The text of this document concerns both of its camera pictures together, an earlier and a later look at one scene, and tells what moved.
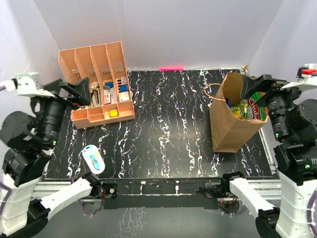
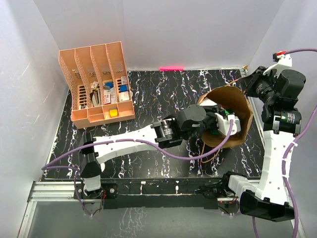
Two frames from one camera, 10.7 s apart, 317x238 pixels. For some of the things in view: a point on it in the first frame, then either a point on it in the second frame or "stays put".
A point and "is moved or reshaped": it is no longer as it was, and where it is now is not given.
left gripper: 82,89 → 212,110
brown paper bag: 228,132 is moved or reshaped
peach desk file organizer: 104,65 stays put
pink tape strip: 171,68 stays put
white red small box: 124,96 stays put
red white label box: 107,98 stays put
